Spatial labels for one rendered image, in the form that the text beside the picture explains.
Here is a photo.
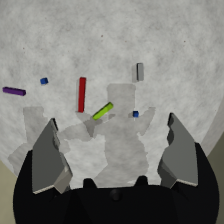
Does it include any red rod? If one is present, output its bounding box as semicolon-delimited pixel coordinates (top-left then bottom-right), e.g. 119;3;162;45
78;77;86;113

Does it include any lime green rod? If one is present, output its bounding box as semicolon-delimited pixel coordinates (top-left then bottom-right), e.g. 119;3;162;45
92;102;113;121

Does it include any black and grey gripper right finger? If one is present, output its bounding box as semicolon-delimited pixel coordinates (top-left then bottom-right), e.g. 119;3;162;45
157;113;220;224

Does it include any grey rod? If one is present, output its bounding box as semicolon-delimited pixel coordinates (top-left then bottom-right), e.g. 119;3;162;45
137;63;144;81

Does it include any small blue cube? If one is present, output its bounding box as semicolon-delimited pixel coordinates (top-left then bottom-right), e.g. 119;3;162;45
133;111;139;117
40;78;48;84

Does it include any purple rod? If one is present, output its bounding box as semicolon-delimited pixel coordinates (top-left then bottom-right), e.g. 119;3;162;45
2;87;26;96

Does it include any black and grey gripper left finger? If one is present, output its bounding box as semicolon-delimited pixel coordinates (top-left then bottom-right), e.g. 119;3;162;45
13;118;73;224

